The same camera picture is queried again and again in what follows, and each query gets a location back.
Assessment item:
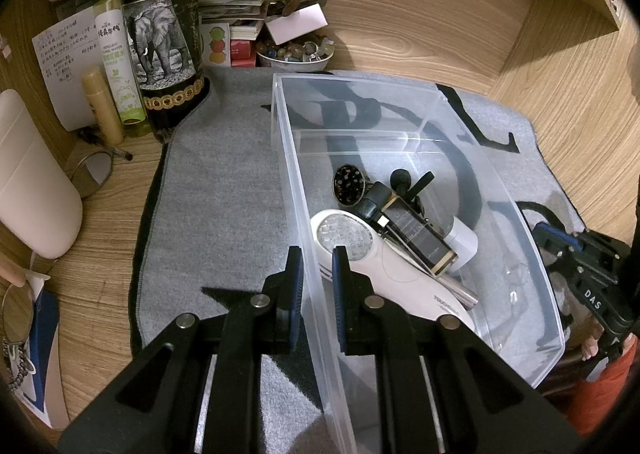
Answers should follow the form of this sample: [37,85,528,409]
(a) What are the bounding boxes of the clear plastic storage bin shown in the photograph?
[270,73,567,454]

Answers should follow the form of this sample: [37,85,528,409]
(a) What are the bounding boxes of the dark bottle with elephant label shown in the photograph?
[120,0,211,145]

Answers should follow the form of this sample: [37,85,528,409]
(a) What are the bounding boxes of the black rectangular case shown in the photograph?
[357,181,394,223]

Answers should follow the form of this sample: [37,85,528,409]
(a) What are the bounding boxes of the white ceramic bowl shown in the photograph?
[256,36,335,75]

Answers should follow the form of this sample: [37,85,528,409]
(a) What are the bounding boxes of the blue and white paper packet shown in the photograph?
[15,269,71,430]

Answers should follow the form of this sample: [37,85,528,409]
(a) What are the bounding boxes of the red box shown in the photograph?
[229,36,261,68]

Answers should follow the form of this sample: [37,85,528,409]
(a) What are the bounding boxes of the stack of papers and books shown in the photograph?
[197,0,279,43]

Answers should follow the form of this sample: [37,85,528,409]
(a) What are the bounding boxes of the dark ribbed metal jar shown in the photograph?
[332,164,374,208]

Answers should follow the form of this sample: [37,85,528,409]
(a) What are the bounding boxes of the grey mat with black print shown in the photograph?
[129,65,587,454]

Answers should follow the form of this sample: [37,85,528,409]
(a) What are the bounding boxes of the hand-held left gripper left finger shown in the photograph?
[57,245,306,454]

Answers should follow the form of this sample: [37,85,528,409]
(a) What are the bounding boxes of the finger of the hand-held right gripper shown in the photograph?
[531,221,586,257]
[542,254,584,296]

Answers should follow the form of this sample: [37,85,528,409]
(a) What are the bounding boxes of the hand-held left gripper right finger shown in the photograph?
[331,246,582,454]

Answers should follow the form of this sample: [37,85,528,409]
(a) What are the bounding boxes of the white handheld massager device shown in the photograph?
[310,208,477,333]

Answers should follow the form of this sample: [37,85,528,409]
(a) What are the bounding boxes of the silver metal pen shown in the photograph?
[385,239,479,310]

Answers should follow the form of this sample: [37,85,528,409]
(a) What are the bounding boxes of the eyeglasses with chain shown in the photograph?
[0,281,39,393]

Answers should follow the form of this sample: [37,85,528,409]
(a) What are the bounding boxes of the white cylindrical bottle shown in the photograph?
[445,214,480,276]

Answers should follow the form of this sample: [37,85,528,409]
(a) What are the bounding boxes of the white card box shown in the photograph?
[265,4,329,46]

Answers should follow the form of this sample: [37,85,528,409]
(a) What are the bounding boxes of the round mirror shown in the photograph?
[67,151,115,200]

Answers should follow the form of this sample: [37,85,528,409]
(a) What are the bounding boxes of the pile of polished stones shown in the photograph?
[260,34,334,63]

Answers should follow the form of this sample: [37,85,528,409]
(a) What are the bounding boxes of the black small microphone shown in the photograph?
[389,168,417,198]

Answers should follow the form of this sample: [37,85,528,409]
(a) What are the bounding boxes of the yellow tube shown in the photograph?
[81,66,126,147]

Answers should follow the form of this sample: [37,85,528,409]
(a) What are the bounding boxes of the black pen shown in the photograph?
[77,128,134,161]

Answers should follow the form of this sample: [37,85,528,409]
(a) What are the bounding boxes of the fruit sticker sheet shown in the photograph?
[200,23,232,68]

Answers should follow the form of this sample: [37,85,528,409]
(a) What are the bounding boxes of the black box with gold trim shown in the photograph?
[382,196,459,278]

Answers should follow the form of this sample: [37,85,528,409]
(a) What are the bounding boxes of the black stick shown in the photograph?
[407,171,435,203]

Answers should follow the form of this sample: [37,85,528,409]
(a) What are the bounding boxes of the green spray bottle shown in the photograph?
[92,0,146,138]

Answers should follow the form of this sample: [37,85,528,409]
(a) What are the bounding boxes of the person's right forearm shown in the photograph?
[567,333,640,438]

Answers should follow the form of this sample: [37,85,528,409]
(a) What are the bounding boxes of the person's right hand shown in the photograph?
[580,321,609,363]

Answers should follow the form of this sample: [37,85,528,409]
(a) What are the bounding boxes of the handwritten paper note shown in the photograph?
[31,9,109,133]

